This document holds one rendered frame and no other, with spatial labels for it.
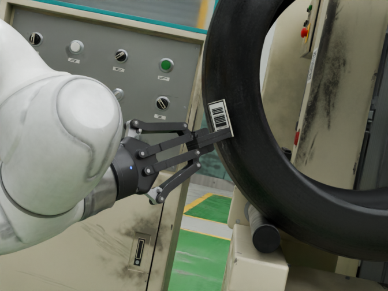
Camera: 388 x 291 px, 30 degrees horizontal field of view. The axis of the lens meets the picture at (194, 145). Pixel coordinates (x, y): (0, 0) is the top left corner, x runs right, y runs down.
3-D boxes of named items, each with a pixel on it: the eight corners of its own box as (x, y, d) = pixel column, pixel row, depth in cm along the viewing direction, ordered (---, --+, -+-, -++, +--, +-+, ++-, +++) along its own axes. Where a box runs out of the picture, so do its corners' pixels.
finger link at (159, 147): (126, 164, 104) (123, 155, 104) (183, 142, 111) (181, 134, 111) (141, 160, 101) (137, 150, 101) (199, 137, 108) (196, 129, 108)
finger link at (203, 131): (179, 144, 109) (172, 125, 109) (204, 135, 112) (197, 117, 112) (185, 142, 108) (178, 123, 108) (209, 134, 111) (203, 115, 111)
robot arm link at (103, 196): (61, 226, 99) (97, 212, 103) (93, 219, 92) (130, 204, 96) (40, 163, 99) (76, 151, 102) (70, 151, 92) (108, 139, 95)
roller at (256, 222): (254, 196, 149) (273, 206, 149) (243, 214, 150) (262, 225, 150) (261, 220, 115) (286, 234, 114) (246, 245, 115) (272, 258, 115)
